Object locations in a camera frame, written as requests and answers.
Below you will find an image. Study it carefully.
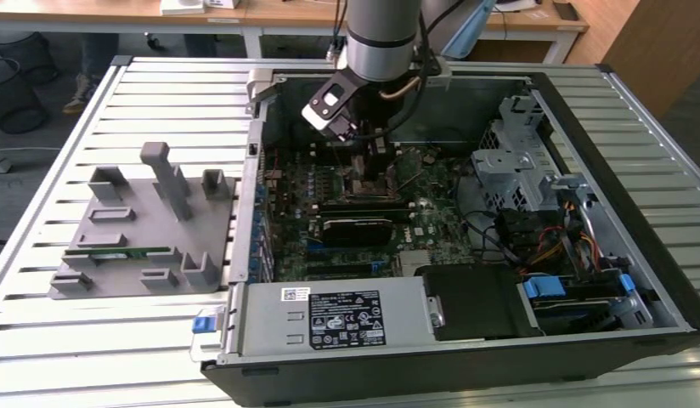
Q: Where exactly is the blue case latch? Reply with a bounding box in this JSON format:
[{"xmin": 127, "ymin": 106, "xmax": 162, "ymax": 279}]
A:
[{"xmin": 193, "ymin": 309, "xmax": 224, "ymax": 335}]

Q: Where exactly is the silver metal support bracket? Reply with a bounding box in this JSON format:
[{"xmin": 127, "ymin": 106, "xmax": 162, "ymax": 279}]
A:
[{"xmin": 545, "ymin": 173, "xmax": 657, "ymax": 331}]

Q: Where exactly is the black graphics card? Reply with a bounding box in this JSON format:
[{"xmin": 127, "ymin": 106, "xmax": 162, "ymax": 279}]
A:
[{"xmin": 320, "ymin": 217, "xmax": 394, "ymax": 247}]

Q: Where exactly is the silver power supply unit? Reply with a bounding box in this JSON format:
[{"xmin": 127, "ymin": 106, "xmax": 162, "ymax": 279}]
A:
[{"xmin": 218, "ymin": 280, "xmax": 441, "ymax": 358}]

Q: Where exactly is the black PC case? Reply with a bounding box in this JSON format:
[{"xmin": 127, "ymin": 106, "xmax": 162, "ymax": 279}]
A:
[{"xmin": 199, "ymin": 67, "xmax": 700, "ymax": 408}]

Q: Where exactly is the black disk drive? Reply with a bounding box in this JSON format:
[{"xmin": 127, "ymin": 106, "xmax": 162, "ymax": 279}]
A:
[{"xmin": 530, "ymin": 297, "xmax": 621, "ymax": 335}]

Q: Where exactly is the blue disk carrier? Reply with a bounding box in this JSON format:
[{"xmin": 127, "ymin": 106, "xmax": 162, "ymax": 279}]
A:
[{"xmin": 522, "ymin": 275, "xmax": 566, "ymax": 301}]

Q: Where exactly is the coloured wire bundle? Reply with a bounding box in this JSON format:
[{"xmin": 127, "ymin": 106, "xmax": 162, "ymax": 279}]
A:
[{"xmin": 518, "ymin": 199, "xmax": 605, "ymax": 275}]

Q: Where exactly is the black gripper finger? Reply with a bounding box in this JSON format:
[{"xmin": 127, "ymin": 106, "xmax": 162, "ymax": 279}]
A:
[{"xmin": 365, "ymin": 136, "xmax": 390, "ymax": 183}]

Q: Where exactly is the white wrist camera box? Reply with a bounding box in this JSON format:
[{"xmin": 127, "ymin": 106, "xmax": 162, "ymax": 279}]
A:
[{"xmin": 301, "ymin": 71, "xmax": 368, "ymax": 142}]

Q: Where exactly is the black waste bin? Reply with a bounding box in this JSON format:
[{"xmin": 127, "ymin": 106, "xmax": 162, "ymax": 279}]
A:
[{"xmin": 0, "ymin": 31, "xmax": 59, "ymax": 135}]

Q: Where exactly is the green RAM stick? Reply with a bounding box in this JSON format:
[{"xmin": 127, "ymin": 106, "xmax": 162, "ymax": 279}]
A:
[{"xmin": 63, "ymin": 245, "xmax": 173, "ymax": 261}]

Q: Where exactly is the grey parts rack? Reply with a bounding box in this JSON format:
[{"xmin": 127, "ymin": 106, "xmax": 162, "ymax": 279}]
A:
[{"xmin": 46, "ymin": 141, "xmax": 241, "ymax": 302}]

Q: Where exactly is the silver drive cage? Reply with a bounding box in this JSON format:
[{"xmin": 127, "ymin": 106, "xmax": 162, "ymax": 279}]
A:
[{"xmin": 470, "ymin": 95, "xmax": 561, "ymax": 213}]

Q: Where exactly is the CPU socket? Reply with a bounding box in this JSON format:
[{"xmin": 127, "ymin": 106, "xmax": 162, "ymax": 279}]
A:
[{"xmin": 338, "ymin": 166, "xmax": 397, "ymax": 201}]

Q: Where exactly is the green motherboard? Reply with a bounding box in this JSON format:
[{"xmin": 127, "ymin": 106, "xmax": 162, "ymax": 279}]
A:
[{"xmin": 261, "ymin": 144, "xmax": 481, "ymax": 281}]

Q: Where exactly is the wooden cabinet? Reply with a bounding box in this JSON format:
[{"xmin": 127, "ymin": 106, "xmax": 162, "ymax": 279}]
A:
[{"xmin": 564, "ymin": 0, "xmax": 700, "ymax": 120}]

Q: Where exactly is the black plastic air shroud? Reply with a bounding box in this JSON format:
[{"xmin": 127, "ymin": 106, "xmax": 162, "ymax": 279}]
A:
[{"xmin": 422, "ymin": 263, "xmax": 541, "ymax": 341}]

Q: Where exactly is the grey case release handle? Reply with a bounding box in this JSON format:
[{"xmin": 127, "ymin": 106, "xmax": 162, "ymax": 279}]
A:
[{"xmin": 245, "ymin": 67, "xmax": 278, "ymax": 115}]

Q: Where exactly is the black case fan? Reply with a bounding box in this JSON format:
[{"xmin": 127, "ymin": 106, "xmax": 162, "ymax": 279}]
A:
[{"xmin": 285, "ymin": 120, "xmax": 320, "ymax": 150}]

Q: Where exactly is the black RAM slot bank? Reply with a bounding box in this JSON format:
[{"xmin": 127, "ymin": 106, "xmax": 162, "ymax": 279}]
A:
[
  {"xmin": 318, "ymin": 200, "xmax": 410, "ymax": 222},
  {"xmin": 309, "ymin": 139, "xmax": 402, "ymax": 167}
]

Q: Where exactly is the silver chipset heat sink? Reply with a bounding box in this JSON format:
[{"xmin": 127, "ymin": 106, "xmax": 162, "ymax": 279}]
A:
[{"xmin": 397, "ymin": 250, "xmax": 430, "ymax": 273}]

